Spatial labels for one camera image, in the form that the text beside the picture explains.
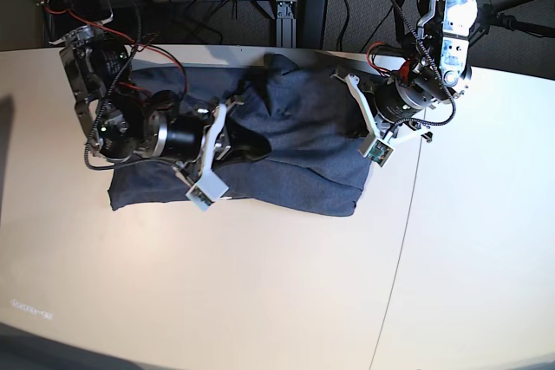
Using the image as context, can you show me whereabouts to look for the aluminium table leg profile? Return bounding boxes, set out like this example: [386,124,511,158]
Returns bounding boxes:
[275,0,297,49]

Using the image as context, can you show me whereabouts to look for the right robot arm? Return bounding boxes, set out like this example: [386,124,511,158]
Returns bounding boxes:
[36,0,271,180]

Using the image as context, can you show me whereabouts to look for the black power adapter brick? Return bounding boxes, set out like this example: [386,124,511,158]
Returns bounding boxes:
[297,0,328,49]

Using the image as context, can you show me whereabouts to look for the blue grey T-shirt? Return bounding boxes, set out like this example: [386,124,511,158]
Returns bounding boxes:
[107,52,375,218]

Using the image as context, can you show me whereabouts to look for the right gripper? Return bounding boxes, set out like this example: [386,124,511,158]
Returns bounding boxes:
[166,95,272,181]

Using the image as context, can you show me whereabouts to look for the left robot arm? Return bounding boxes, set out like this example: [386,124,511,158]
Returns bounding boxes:
[350,0,479,144]

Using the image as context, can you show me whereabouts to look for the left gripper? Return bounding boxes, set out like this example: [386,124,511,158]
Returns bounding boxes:
[331,68,433,145]

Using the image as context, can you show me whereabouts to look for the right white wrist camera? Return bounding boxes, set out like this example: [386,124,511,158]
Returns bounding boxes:
[186,172,228,211]

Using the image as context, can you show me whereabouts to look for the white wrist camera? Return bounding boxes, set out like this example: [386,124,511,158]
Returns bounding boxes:
[359,134,394,167]
[186,172,228,211]

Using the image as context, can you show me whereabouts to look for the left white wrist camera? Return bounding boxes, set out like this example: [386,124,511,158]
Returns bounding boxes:
[359,134,394,167]

